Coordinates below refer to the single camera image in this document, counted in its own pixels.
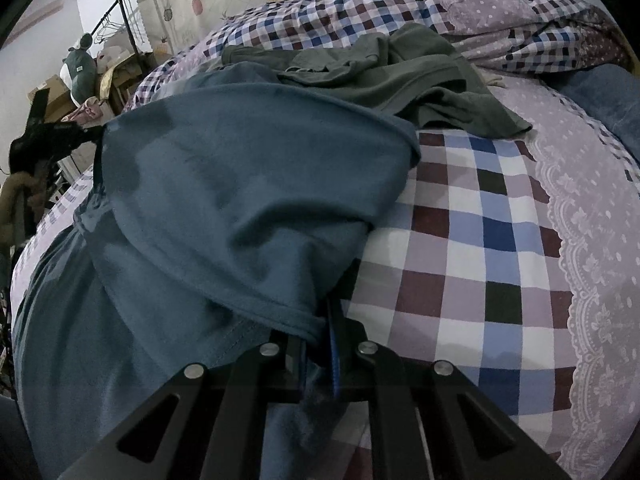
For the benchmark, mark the pink cloth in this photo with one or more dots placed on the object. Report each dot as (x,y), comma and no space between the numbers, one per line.
(87,108)

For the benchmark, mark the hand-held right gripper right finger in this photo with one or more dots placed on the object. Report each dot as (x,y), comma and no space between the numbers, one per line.
(334,350)

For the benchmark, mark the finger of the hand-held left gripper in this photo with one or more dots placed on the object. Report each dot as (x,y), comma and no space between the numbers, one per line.
(82,134)

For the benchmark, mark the checkered bed sheet with lace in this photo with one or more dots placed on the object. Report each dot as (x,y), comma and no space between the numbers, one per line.
(475,260)

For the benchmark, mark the olive green garment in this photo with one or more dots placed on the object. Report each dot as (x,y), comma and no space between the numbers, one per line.
(400,80)

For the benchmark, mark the black clothes rack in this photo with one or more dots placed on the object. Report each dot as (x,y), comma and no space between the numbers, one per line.
(131,20)

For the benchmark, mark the green plush toy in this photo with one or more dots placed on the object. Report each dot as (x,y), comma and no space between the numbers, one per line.
(80,70)

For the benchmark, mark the blue fluffy blanket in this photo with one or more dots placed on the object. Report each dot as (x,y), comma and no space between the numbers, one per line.
(605,100)

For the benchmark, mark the cardboard box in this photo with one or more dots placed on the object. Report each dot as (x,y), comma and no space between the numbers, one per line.
(55,85)

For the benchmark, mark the blue-grey t-shirt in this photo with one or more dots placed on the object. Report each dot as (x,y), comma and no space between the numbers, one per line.
(225,185)

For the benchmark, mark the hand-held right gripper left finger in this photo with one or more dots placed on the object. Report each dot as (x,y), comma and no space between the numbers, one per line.
(295,362)

